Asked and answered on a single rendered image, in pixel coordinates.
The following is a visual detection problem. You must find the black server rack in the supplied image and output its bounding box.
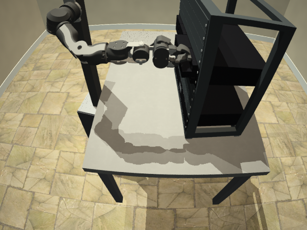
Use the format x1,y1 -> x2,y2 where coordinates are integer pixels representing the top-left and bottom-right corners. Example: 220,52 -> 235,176
174,0 -> 297,139

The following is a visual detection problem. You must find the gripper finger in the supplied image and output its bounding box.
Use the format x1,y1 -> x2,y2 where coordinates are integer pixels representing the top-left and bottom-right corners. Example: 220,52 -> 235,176
167,44 -> 191,59
167,53 -> 191,68

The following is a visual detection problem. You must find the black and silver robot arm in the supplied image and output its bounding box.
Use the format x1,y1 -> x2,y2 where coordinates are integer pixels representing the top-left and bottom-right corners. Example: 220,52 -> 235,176
47,0 -> 150,65

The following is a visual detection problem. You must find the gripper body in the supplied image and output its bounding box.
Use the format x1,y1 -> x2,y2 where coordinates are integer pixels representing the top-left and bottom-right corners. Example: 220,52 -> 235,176
149,35 -> 173,69

